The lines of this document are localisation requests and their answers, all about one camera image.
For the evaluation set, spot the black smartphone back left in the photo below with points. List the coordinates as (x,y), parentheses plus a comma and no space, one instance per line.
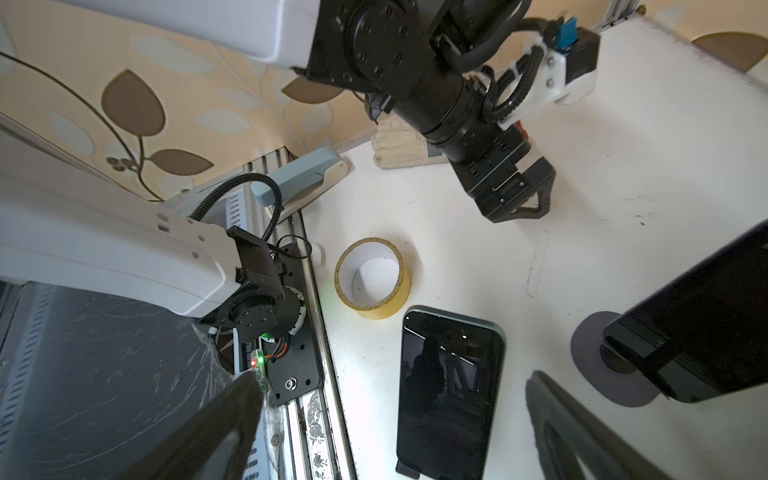
(704,334)

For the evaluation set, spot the grey phone stand back left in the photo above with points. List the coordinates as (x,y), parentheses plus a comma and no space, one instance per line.
(610,374)

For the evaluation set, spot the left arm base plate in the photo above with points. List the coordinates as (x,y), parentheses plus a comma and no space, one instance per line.
(287,356)

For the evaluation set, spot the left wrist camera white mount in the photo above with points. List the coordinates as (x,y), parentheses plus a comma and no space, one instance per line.
(559,66)

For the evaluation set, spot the yellow masking tape roll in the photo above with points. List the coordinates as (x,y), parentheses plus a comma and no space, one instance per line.
(371,278)

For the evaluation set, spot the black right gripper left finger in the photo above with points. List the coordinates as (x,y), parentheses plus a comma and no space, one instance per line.
(213,444)

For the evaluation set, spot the beige work glove red cuff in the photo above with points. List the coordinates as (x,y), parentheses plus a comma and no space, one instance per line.
(397,145)

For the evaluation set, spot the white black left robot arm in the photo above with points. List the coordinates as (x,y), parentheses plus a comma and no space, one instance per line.
(454,70)

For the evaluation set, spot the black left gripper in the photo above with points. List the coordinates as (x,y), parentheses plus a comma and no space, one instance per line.
(485,159)

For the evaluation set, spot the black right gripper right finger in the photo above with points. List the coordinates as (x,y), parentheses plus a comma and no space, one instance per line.
(571,440)

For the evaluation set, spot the teal white stapler tool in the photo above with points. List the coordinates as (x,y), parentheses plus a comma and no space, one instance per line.
(301,181)

